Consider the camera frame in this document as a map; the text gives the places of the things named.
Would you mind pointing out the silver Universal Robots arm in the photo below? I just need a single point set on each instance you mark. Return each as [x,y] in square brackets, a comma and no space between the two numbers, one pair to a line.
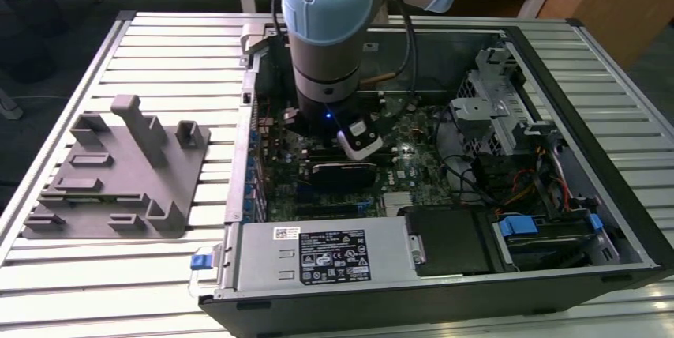
[323,61]

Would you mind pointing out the black graphics card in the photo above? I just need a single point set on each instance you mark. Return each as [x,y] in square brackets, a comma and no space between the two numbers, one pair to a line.
[342,176]

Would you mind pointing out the green motherboard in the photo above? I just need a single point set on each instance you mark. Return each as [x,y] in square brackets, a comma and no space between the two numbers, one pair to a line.
[421,136]

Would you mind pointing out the silver finned heatsink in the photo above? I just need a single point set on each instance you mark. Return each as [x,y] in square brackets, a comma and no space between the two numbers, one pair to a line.
[398,200]

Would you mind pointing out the grey metal drive cage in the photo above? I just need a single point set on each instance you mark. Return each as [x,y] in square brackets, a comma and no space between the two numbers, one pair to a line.
[474,113]

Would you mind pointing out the silver power supply unit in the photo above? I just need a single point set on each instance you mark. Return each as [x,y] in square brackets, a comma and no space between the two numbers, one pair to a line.
[252,259]

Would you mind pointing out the black plastic shroud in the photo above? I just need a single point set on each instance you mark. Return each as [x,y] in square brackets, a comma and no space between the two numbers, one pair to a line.
[447,239]

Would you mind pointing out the grey parts rack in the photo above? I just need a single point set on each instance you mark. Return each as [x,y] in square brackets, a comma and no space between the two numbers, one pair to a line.
[131,196]

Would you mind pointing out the blue case latch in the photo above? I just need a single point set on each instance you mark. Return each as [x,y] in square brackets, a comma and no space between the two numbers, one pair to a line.
[200,262]

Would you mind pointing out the hard disk in blue carrier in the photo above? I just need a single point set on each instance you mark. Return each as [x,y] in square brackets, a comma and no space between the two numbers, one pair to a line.
[518,226]

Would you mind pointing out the black open PC case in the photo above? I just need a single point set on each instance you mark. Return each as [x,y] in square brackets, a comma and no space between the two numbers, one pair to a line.
[369,314]

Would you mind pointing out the grey chair foot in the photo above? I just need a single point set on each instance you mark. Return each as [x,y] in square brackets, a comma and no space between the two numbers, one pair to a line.
[10,109]

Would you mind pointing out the white camera with black face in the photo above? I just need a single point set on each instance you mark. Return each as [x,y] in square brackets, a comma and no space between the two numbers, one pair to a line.
[363,148]

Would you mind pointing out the white case wall sticker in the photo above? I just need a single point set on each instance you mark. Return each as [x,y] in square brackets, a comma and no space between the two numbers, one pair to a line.
[373,47]

